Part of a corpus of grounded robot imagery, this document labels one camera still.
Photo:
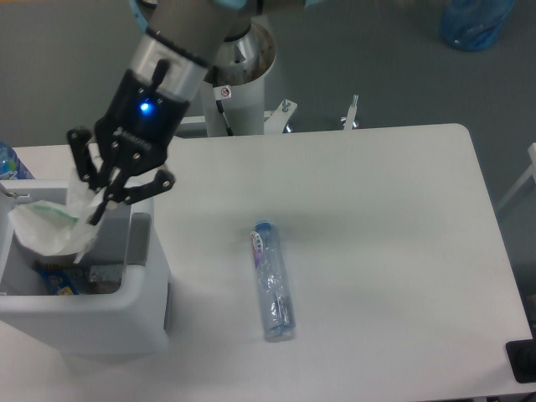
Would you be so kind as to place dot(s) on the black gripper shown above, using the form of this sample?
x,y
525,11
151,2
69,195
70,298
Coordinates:
x,y
132,136

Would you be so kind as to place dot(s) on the white paper box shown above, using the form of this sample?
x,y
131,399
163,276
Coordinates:
x,y
50,229

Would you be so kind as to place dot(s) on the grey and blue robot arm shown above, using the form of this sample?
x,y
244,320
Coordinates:
x,y
180,45

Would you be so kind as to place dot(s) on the white trash can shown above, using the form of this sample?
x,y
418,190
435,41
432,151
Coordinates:
x,y
131,320

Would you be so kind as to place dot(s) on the blue bottle at left edge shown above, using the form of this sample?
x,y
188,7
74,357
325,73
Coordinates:
x,y
12,168

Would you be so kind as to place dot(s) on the crumpled silver wrapper in bin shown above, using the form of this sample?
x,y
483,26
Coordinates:
x,y
105,278

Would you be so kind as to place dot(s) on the blue snack wrapper in bin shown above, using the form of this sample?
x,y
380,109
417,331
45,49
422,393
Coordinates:
x,y
58,278

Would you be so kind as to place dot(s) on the clear plastic water bottle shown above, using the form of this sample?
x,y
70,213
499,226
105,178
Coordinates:
x,y
274,291

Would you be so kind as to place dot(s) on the metal table clamp bolt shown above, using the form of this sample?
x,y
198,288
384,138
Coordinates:
x,y
350,120

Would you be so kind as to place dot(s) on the blue plastic bag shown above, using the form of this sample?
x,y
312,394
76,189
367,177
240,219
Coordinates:
x,y
473,26

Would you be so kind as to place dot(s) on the black device at table corner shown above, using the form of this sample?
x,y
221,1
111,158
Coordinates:
x,y
521,355

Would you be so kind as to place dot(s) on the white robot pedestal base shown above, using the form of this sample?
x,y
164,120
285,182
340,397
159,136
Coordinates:
x,y
233,92

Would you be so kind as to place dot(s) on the white frame at right edge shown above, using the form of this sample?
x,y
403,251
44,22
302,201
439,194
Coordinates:
x,y
520,189

